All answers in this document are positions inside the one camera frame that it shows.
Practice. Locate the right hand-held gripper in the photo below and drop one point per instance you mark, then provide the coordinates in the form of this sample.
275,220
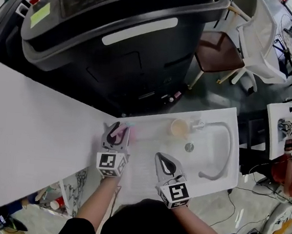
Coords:
176,192

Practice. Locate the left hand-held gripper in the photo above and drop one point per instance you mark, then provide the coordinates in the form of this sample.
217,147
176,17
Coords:
109,162

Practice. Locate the pink spray bottle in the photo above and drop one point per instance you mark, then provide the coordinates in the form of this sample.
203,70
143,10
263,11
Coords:
132,134

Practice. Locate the person's left forearm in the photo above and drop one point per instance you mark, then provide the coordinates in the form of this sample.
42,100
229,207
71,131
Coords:
96,201

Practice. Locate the person's right forearm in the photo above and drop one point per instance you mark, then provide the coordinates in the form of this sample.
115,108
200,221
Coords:
195,221

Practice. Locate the metal sink drain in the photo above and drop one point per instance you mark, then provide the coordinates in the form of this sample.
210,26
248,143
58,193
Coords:
189,147

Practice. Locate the beige cup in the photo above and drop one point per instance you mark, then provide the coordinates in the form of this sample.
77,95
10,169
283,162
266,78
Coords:
179,128

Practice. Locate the white sink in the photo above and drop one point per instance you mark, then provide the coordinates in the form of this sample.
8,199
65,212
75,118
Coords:
210,145
274,131

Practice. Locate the person's black shirt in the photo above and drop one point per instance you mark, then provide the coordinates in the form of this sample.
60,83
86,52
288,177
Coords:
165,231

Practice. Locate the white curved faucet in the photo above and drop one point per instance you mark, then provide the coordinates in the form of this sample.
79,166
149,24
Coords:
229,147

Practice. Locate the marble pattern stand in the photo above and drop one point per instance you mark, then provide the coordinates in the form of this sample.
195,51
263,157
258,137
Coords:
75,192

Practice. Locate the white table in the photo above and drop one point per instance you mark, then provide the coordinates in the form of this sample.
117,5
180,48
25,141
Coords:
37,129

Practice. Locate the red cup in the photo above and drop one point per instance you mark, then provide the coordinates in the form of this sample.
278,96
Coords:
57,204

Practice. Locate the dark grey cabinet machine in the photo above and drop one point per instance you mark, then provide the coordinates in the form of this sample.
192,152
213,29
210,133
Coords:
117,41

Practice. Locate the brown seat stool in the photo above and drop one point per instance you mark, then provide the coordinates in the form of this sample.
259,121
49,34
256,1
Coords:
219,51

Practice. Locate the white office chair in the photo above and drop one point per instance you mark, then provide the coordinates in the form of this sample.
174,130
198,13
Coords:
261,42

